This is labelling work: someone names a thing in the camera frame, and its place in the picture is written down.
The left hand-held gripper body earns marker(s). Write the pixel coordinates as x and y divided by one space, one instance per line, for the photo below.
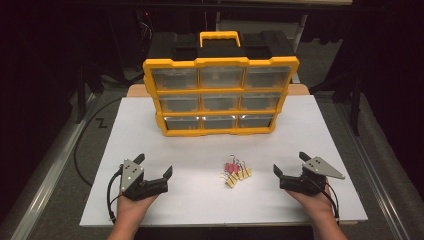
131 176

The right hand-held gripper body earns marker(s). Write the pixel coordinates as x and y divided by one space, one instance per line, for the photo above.
310 183

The gold binder clip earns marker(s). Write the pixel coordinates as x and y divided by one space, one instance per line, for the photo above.
234 177
248 171
230 183
244 173
240 175

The pink binder clip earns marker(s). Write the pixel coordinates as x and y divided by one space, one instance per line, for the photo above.
228 166
235 168

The clear plastic organizer drawer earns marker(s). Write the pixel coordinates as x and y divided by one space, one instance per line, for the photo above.
221 77

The yellow and black organizer cabinet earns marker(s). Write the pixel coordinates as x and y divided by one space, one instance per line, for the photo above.
216 61

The person's right hand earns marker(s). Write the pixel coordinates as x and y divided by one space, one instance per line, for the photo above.
315 208

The person's left hand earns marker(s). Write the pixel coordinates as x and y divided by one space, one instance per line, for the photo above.
133 208

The white board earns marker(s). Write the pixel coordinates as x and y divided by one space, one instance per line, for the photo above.
200 206

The wooden table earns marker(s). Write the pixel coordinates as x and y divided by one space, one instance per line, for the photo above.
136 91

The black metal stand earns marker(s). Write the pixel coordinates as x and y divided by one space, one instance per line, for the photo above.
80 96
356 106

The set of clear drawers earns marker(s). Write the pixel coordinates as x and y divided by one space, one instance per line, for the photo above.
175 79

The grey metal pole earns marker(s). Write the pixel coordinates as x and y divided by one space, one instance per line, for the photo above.
301 28

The metal floor rail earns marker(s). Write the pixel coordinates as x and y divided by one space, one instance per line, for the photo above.
376 180
50 176

